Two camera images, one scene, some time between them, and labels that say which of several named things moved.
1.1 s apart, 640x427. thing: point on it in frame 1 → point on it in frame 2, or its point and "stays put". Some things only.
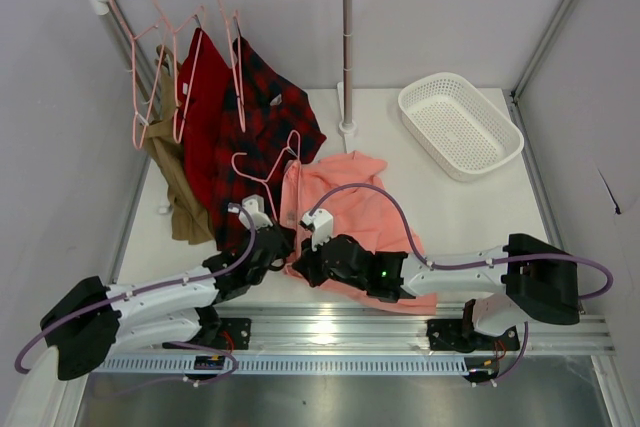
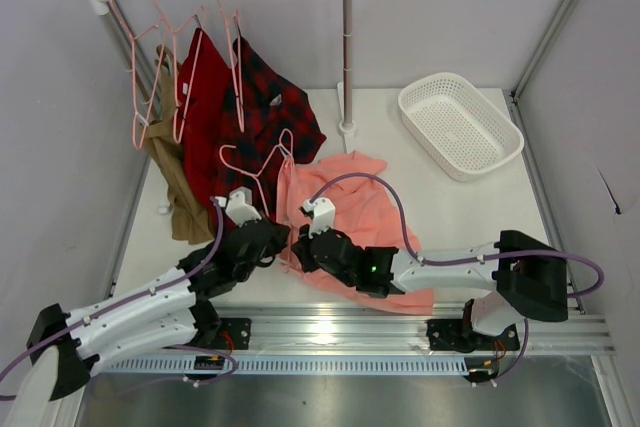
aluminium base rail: [331, 331] stays put
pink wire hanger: [272, 173] → [285, 143]
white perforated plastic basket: [458, 131] stays put
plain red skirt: [204, 76] stays put
